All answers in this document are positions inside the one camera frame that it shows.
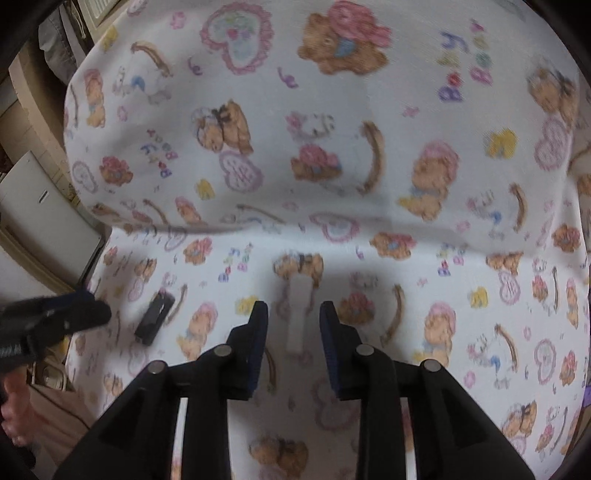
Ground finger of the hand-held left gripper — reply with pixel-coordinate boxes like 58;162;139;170
25;288;112;346

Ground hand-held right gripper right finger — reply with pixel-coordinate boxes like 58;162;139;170
320;301;536;480

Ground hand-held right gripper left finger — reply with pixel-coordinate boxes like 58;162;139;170
53;301;269;480

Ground small black roll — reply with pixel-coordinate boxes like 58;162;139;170
134;288;175;346

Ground person's left hand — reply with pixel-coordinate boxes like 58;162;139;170
0;371;34;448

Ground brown cloth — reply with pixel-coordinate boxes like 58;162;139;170
25;381;95;464

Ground white appliance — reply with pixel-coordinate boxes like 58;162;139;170
0;150;106;296

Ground bear printed blanket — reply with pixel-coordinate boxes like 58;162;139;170
62;0;591;480

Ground hanging grey clothes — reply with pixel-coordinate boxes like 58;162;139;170
38;0;90;86

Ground cream louvred cabinet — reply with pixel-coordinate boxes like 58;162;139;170
74;0;123;31

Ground wooden shelf frame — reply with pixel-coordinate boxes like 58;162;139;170
8;41;72;155

